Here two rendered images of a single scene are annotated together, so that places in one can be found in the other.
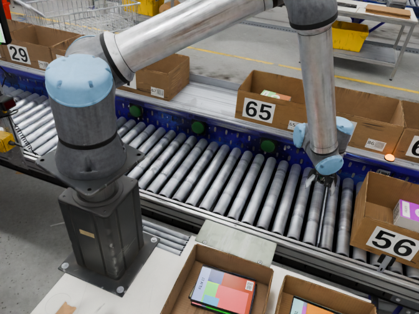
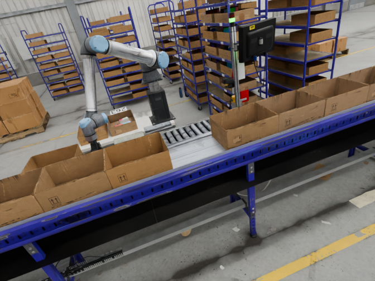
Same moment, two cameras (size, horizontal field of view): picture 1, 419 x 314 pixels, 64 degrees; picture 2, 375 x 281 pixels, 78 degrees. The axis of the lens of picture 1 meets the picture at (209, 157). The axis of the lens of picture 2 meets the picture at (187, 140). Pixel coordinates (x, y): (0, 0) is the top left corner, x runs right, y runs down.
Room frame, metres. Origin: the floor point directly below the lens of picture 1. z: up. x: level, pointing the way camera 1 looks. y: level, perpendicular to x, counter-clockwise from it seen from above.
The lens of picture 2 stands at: (2.93, -0.74, 1.79)
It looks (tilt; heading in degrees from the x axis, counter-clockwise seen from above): 30 degrees down; 148
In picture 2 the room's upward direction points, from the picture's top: 11 degrees counter-clockwise
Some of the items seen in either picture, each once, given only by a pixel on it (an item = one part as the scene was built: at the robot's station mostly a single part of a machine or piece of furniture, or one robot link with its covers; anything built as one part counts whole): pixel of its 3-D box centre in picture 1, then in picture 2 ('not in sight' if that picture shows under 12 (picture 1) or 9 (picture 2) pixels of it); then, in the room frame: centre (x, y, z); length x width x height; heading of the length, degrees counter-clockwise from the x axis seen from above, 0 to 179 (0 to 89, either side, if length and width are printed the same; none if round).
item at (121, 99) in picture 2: not in sight; (120, 60); (-2.36, 1.20, 0.98); 0.98 x 0.49 x 1.96; 68
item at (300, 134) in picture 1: (312, 136); (99, 120); (1.06, -0.38, 1.12); 0.12 x 0.12 x 0.09; 12
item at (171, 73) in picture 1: (149, 71); (242, 125); (1.88, 0.39, 0.96); 0.39 x 0.29 x 0.17; 71
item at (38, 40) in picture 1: (43, 48); (330, 97); (2.13, 1.14, 0.96); 0.39 x 0.29 x 0.17; 71
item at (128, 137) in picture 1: (118, 147); (214, 131); (1.43, 0.49, 0.72); 0.52 x 0.05 x 0.05; 161
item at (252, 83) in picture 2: not in sight; (238, 82); (0.81, 1.52, 0.79); 0.40 x 0.30 x 0.10; 162
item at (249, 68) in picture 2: not in sight; (236, 67); (0.81, 1.52, 0.99); 0.40 x 0.30 x 0.10; 158
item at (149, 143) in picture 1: (140, 153); (201, 135); (1.39, 0.36, 0.72); 0.52 x 0.05 x 0.05; 161
